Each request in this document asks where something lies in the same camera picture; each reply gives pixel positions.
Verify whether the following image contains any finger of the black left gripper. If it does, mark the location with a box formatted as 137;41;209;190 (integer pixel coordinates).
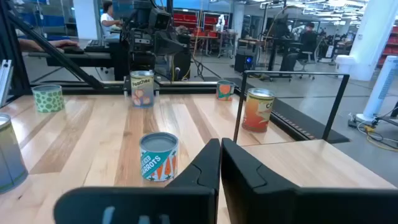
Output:
154;31;181;57
169;33;187;52

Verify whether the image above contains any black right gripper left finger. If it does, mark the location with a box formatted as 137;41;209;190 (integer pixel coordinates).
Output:
53;138;221;224

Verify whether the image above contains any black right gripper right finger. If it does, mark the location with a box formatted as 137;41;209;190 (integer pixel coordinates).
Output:
220;138;398;224

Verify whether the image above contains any clear glass cup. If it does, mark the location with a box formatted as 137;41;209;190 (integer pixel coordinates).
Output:
139;131;180;182

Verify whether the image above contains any peaches can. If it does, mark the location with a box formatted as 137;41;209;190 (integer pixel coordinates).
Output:
129;70;155;109

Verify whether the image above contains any teal baked beans can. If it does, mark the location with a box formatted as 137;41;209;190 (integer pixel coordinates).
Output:
216;80;236;101

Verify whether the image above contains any glass cup with orange liquid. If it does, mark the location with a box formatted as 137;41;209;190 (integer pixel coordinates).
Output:
241;87;276;134

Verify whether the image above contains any person's forearm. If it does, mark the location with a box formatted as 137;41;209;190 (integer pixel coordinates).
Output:
17;38;52;53

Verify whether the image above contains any rack of red bins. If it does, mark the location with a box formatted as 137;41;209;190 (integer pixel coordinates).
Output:
377;25;398;67
172;8;231;37

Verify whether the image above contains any person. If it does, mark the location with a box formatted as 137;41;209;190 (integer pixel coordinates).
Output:
99;1;124;40
279;21;318;73

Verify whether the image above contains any black keyboard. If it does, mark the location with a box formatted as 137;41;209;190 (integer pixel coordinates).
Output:
84;39;110;53

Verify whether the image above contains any white robot figure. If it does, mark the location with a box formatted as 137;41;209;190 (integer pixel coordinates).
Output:
216;14;226;32

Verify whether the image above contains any black computer tower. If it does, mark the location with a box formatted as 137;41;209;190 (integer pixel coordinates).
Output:
234;52;258;74

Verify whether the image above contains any black computer mouse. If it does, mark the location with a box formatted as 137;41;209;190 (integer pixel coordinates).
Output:
63;45;85;55

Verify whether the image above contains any person's hand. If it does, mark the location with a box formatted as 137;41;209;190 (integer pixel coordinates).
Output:
49;39;79;50

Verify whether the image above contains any green polka dot can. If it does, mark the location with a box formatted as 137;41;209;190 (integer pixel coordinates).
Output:
31;84;65;113

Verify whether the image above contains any silver aluminium extrusion bar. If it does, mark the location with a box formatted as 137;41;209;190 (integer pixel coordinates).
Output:
0;58;14;108

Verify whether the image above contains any white tower fan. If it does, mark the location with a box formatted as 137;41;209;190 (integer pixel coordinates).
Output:
355;55;398;123

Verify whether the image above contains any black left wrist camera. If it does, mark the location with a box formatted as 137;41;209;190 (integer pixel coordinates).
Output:
148;8;172;31

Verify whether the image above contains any black aluminium rig frame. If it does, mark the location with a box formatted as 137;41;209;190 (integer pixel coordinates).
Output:
0;0;315;142

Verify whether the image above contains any black metal shelf frame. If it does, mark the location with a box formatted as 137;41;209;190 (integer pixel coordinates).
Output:
233;70;351;144

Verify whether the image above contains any yellow floor cable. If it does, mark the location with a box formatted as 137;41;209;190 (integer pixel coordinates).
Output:
362;124;398;153

